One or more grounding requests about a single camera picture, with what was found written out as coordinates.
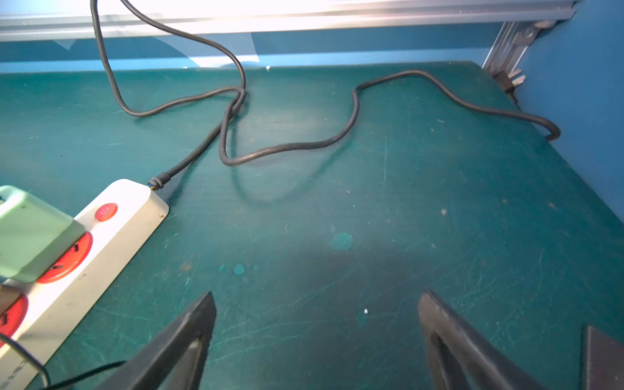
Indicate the cream red power strip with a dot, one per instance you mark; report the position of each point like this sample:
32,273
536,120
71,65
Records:
118,222

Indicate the green charger adapter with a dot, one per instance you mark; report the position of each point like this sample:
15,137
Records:
34,235

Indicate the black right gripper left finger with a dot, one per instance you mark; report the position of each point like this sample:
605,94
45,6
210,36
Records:
176,357

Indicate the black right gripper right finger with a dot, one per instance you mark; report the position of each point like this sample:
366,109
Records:
456,351

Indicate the aluminium frame rail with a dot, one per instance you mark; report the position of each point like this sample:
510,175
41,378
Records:
24,21

